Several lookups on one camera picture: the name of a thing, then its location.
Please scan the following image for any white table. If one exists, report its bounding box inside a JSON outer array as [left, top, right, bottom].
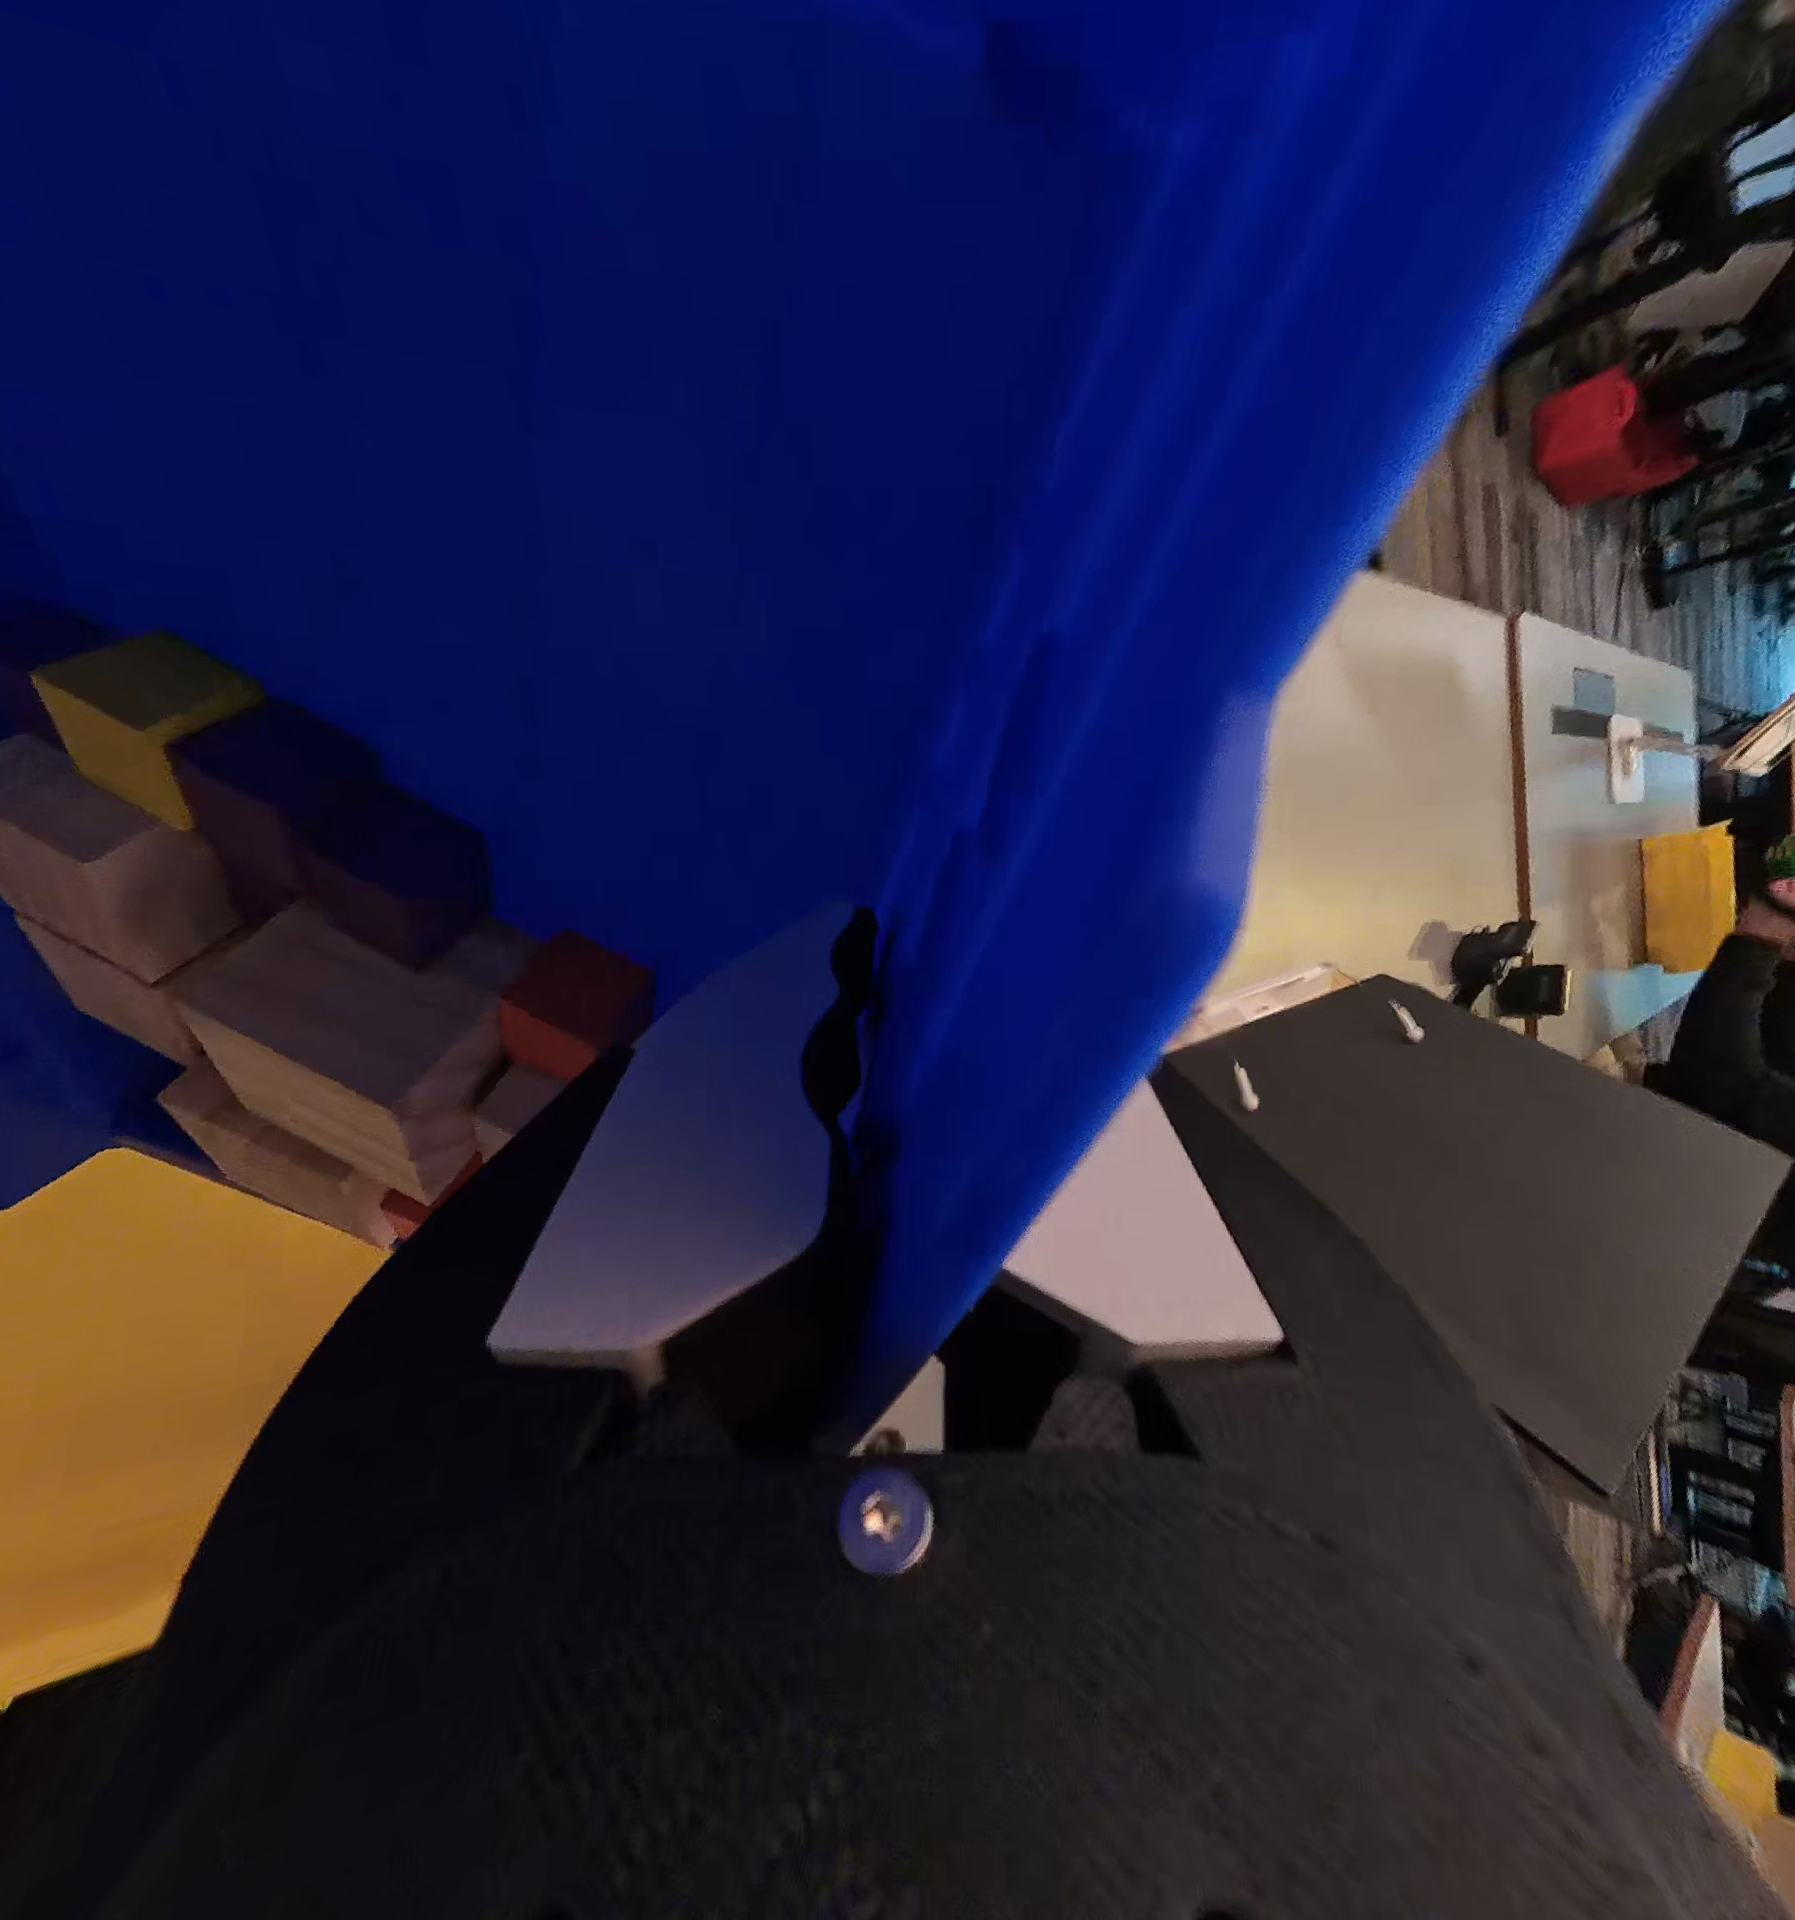
[[1511, 614, 1699, 1053], [1210, 576, 1528, 1053]]

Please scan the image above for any yellow plastic box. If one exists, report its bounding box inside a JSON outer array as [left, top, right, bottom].
[[0, 1149, 398, 1726]]

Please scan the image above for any small white stand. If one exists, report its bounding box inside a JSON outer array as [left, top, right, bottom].
[[1547, 667, 1723, 805]]

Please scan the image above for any yellow bin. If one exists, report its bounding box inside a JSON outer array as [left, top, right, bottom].
[[1641, 822, 1739, 976]]

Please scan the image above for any blue plastic box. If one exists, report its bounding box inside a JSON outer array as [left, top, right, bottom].
[[0, 0, 1739, 1449]]

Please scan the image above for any red container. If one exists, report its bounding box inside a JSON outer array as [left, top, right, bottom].
[[1531, 366, 1698, 511]]

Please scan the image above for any printed instruction sheet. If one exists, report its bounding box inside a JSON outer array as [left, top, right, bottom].
[[1161, 973, 1795, 1499]]

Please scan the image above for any pile of wooden cubes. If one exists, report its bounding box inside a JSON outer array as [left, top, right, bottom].
[[0, 608, 660, 1247]]

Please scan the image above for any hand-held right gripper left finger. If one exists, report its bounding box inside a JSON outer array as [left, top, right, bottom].
[[487, 904, 884, 1459]]

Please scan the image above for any black device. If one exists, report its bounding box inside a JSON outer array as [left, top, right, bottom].
[[1414, 919, 1574, 1022]]

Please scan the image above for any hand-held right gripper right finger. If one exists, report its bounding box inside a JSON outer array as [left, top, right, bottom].
[[936, 1080, 1286, 1454]]

